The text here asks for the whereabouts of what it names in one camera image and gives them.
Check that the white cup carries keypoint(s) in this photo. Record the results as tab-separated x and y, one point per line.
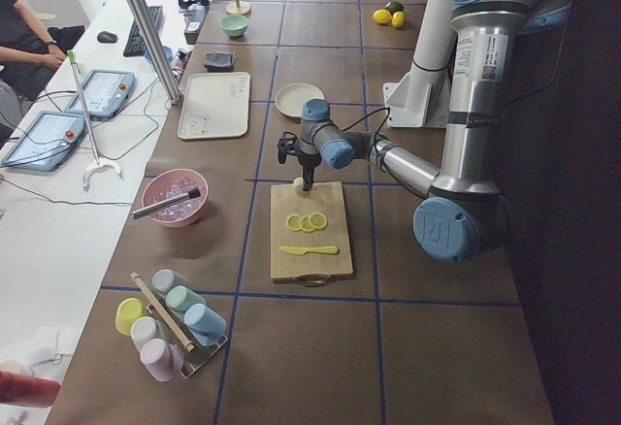
145	329

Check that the bamboo cutting board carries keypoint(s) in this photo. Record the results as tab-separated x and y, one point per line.
310	269

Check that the lemon slice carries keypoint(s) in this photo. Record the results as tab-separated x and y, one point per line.
318	220
293	222
305	224

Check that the red bottle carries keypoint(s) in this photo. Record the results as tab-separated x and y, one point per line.
28	391

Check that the pink bowl with ice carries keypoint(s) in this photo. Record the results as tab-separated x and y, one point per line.
185	190

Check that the black computer mouse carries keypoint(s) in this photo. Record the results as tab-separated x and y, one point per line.
106	37

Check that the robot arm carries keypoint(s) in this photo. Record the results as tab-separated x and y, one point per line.
455	82

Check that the seated person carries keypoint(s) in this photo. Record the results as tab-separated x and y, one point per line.
31	53

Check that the lemon slice bottom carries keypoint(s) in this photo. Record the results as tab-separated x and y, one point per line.
293	222

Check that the yellow cup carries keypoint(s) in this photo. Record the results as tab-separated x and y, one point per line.
127	313

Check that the dark green avocado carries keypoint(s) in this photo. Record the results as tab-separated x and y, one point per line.
393	7

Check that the green cup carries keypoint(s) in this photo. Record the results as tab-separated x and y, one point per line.
180	298

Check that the aluminium frame post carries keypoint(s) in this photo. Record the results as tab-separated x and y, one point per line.
155	49

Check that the yellow lemon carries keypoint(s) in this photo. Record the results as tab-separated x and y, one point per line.
382	17
398	19

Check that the reacher grabber tool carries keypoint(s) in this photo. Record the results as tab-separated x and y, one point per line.
99	163

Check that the cream round plate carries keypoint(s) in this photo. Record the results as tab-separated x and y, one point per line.
291	98

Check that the metal muddler black tip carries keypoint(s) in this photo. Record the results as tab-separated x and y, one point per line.
166	203

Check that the cream bear tray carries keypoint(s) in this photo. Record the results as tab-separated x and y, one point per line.
215	106

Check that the wire cup rack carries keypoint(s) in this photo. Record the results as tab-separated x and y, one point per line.
195	355

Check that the folded grey cloth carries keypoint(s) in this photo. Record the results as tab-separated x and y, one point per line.
220	61

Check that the lemon slice top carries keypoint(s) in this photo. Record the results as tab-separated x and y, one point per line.
318	220

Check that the white mounting pillar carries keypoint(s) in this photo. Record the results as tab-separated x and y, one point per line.
421	98

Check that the grey blue cup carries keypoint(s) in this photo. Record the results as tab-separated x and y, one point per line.
164	280

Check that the blue teach pendant near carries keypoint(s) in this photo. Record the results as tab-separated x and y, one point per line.
47	142

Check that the green bowl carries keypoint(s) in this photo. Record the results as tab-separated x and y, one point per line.
234	26

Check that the yellow plastic knife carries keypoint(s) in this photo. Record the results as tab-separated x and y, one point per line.
303	250

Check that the lemon slice middle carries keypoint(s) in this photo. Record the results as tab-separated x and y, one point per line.
305	224

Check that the blue teach pendant far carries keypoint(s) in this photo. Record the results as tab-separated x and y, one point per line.
106	91

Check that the pink cup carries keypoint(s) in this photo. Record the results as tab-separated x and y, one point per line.
162	360

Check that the blue teach pendant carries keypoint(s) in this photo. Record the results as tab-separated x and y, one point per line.
47	142
106	91

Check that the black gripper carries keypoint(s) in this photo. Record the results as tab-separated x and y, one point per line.
308	159

